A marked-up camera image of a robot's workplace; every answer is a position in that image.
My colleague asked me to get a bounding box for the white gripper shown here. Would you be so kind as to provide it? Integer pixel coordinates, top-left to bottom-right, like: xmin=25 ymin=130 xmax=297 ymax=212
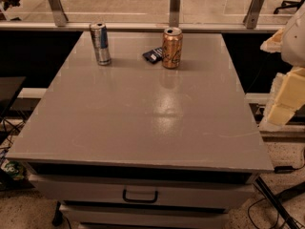
xmin=260 ymin=4 xmax=305 ymax=126

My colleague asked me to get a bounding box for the silver blue redbull can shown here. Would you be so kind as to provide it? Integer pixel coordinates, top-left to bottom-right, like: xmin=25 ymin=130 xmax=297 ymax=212
xmin=90 ymin=23 xmax=112 ymax=66

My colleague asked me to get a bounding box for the gold soda can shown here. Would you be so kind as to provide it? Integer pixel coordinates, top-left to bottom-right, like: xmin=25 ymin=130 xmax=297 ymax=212
xmin=162 ymin=27 xmax=183 ymax=69

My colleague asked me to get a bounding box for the black office chair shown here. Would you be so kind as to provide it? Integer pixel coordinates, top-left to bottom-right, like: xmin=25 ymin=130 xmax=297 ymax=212
xmin=274 ymin=0 xmax=305 ymax=14

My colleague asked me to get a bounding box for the black tripod leg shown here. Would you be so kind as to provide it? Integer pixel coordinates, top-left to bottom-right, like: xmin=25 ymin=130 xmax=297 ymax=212
xmin=255 ymin=177 xmax=300 ymax=229

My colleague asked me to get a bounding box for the dark blue snack packet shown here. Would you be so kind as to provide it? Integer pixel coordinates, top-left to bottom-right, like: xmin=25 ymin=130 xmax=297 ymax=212
xmin=143 ymin=47 xmax=162 ymax=64

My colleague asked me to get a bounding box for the grey drawer cabinet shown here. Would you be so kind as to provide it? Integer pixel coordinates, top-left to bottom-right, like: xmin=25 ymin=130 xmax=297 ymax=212
xmin=9 ymin=32 xmax=273 ymax=229

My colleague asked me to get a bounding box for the green snack bag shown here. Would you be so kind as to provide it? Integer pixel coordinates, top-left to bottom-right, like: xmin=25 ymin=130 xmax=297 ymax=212
xmin=1 ymin=160 xmax=25 ymax=180

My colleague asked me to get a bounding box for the right metal railing bracket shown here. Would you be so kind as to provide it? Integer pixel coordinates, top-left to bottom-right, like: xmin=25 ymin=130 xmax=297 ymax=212
xmin=243 ymin=0 xmax=265 ymax=29

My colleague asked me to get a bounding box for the black floor cable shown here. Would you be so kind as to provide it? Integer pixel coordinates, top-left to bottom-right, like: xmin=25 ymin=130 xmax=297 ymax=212
xmin=247 ymin=150 xmax=305 ymax=229

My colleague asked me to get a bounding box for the black drawer handle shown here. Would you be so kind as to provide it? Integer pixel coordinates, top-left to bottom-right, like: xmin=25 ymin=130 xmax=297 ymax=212
xmin=122 ymin=189 xmax=158 ymax=204

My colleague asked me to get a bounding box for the left metal railing bracket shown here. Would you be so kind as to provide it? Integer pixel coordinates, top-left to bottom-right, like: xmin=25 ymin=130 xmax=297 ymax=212
xmin=48 ymin=0 xmax=68 ymax=27

